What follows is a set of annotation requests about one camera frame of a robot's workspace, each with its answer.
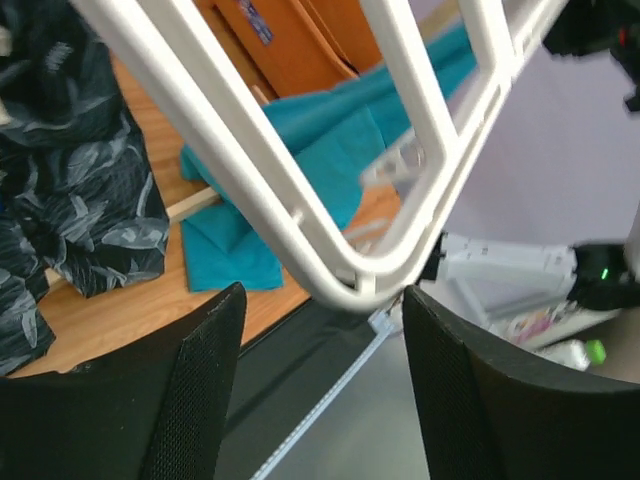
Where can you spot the dark patterned shorts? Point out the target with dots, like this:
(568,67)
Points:
(78,195)

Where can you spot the orange laundry basket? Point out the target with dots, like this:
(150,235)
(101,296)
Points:
(283,48)

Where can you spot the teal towel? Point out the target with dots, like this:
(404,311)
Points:
(333,136)

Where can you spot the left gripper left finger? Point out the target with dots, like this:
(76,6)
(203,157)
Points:
(153,409)

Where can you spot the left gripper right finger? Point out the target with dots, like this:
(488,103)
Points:
(491,410)

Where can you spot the green-capped plastic bottle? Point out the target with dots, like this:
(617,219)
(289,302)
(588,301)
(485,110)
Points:
(575,354)

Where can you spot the black base mat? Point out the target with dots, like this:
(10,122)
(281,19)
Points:
(284,372)

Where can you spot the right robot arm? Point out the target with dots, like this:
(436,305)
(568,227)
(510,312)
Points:
(596,276)

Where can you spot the white plastic clip hanger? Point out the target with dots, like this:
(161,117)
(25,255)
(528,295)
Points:
(452,102)

